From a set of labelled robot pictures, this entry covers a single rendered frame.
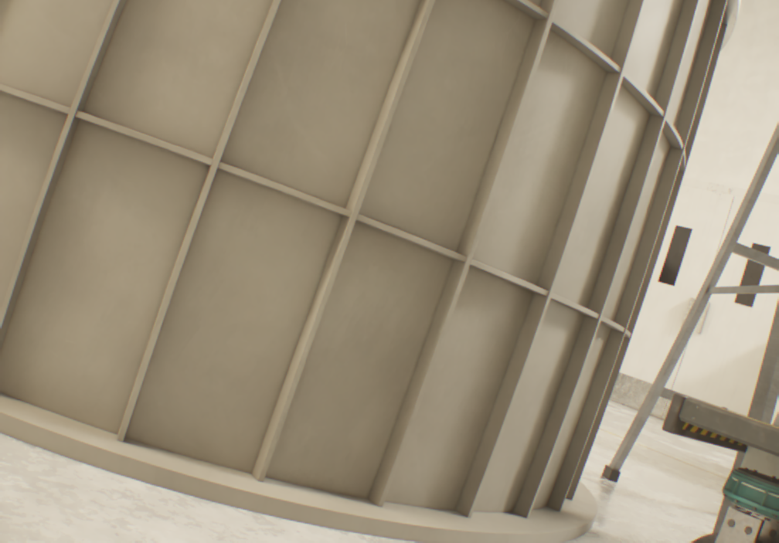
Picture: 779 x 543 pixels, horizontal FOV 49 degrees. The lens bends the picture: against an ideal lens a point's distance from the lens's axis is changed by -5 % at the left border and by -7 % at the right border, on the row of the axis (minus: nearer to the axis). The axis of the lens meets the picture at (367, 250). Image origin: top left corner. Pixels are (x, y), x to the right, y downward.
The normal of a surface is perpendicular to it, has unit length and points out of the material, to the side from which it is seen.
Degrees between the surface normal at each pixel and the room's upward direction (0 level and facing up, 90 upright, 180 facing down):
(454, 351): 90
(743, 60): 90
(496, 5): 90
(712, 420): 90
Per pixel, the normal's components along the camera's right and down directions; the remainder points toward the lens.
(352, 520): 0.47, 0.14
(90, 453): 0.21, 0.04
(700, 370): -0.68, -0.26
